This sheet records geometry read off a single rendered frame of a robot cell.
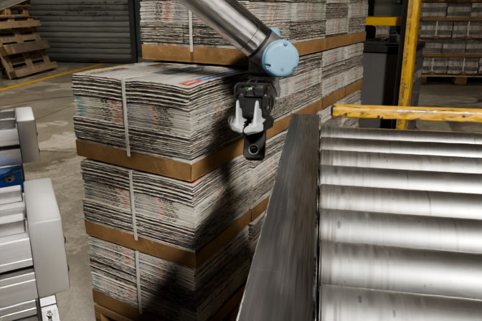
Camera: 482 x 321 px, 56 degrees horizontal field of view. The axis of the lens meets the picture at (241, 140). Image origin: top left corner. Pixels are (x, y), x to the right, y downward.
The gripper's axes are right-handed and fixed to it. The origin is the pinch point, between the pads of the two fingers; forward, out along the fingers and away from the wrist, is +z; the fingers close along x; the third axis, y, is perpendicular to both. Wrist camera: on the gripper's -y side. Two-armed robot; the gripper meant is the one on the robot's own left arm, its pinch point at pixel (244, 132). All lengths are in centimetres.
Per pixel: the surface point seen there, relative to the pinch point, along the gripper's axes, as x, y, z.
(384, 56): 49, -4, -187
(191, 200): -14.6, -20.7, -14.1
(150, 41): -37, 13, -53
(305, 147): 11.6, 3.4, 18.2
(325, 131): 14.5, 3.0, 7.5
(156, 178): -24.5, -17.1, -17.7
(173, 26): -29, 17, -50
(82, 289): -68, -76, -52
